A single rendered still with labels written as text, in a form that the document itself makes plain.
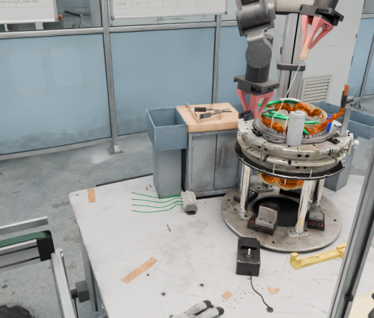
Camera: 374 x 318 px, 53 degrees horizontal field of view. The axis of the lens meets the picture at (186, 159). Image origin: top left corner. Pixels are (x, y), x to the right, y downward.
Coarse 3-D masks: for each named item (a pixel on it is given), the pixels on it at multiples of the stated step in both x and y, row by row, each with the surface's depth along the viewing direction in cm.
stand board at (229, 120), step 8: (208, 104) 137; (216, 104) 137; (224, 104) 137; (184, 112) 129; (200, 112) 129; (224, 112) 130; (232, 112) 130; (192, 120) 123; (208, 120) 123; (216, 120) 123; (224, 120) 123; (232, 120) 123; (192, 128) 119; (200, 128) 120; (208, 128) 121; (216, 128) 121; (224, 128) 122; (232, 128) 123
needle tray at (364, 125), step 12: (324, 108) 142; (336, 108) 138; (336, 120) 128; (360, 120) 132; (372, 120) 129; (360, 132) 123; (372, 132) 121; (348, 144) 131; (348, 156) 134; (348, 168) 139; (324, 180) 140; (336, 180) 137
